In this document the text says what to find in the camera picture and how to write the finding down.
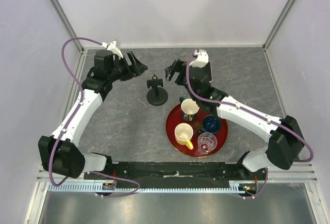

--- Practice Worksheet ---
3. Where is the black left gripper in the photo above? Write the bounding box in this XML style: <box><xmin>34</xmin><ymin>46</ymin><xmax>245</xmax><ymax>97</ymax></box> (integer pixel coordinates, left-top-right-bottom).
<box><xmin>108</xmin><ymin>51</ymin><xmax>147</xmax><ymax>83</ymax></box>

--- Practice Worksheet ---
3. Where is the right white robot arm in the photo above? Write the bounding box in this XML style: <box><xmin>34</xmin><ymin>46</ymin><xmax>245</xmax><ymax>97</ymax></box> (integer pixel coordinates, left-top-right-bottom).
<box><xmin>165</xmin><ymin>59</ymin><xmax>304</xmax><ymax>180</ymax></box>

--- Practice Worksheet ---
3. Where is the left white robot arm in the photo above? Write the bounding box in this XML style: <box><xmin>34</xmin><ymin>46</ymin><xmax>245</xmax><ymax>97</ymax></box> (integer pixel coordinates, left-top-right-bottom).
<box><xmin>38</xmin><ymin>50</ymin><xmax>148</xmax><ymax>179</ymax></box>

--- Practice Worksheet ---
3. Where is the black phone stand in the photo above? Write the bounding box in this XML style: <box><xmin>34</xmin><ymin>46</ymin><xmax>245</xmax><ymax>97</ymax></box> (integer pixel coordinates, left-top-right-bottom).
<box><xmin>146</xmin><ymin>74</ymin><xmax>168</xmax><ymax>106</ymax></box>

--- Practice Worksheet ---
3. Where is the green mug white inside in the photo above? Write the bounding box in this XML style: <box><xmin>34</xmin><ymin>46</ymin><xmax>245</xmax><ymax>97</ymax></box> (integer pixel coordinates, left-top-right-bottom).
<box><xmin>179</xmin><ymin>97</ymin><xmax>200</xmax><ymax>122</ymax></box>

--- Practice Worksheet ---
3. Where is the red round tray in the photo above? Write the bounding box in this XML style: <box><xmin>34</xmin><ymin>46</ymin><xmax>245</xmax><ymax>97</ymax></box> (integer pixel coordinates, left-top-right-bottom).
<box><xmin>166</xmin><ymin>104</ymin><xmax>228</xmax><ymax>157</ymax></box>

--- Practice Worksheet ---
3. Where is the yellow mug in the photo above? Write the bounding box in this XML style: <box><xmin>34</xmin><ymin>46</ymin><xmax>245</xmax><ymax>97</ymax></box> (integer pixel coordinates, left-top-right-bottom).
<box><xmin>174</xmin><ymin>123</ymin><xmax>194</xmax><ymax>150</ymax></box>

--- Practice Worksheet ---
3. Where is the blue mug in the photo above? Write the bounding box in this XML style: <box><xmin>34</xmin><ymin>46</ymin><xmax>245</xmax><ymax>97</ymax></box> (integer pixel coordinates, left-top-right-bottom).
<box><xmin>202</xmin><ymin>115</ymin><xmax>221</xmax><ymax>134</ymax></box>

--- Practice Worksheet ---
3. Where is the clear glass tumbler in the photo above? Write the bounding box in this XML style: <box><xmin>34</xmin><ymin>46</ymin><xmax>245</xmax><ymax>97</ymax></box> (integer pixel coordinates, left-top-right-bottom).
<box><xmin>197</xmin><ymin>132</ymin><xmax>218</xmax><ymax>155</ymax></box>

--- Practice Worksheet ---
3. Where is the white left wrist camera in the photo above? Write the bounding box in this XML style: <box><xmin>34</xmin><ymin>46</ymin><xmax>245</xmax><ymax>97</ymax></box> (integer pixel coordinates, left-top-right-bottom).
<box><xmin>101</xmin><ymin>40</ymin><xmax>124</xmax><ymax>58</ymax></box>

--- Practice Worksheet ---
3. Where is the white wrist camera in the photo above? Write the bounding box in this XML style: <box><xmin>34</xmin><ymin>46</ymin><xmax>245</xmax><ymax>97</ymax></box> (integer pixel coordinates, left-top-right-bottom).
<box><xmin>101</xmin><ymin>40</ymin><xmax>124</xmax><ymax>58</ymax></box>
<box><xmin>190</xmin><ymin>49</ymin><xmax>209</xmax><ymax>68</ymax></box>

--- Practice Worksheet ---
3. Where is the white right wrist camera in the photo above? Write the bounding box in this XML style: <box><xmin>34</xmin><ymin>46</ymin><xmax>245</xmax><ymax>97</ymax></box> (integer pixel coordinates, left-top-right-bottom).
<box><xmin>190</xmin><ymin>49</ymin><xmax>209</xmax><ymax>68</ymax></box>

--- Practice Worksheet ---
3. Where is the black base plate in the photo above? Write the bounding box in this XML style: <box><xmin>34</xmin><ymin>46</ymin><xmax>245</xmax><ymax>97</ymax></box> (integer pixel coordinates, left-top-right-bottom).
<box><xmin>84</xmin><ymin>161</ymin><xmax>266</xmax><ymax>191</ymax></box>

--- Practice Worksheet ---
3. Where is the aluminium frame rail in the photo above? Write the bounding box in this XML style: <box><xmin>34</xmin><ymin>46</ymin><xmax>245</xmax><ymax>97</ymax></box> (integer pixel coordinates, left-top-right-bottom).
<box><xmin>49</xmin><ymin>0</ymin><xmax>76</xmax><ymax>38</ymax></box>

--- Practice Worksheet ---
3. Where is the blue slotted cable duct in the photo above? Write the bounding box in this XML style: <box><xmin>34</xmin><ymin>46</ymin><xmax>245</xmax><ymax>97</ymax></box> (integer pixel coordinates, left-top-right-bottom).
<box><xmin>48</xmin><ymin>182</ymin><xmax>256</xmax><ymax>194</ymax></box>

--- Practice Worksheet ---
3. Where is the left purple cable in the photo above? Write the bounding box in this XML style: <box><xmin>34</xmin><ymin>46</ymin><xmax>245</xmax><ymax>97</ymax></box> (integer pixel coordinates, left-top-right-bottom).
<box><xmin>50</xmin><ymin>37</ymin><xmax>141</xmax><ymax>199</ymax></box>

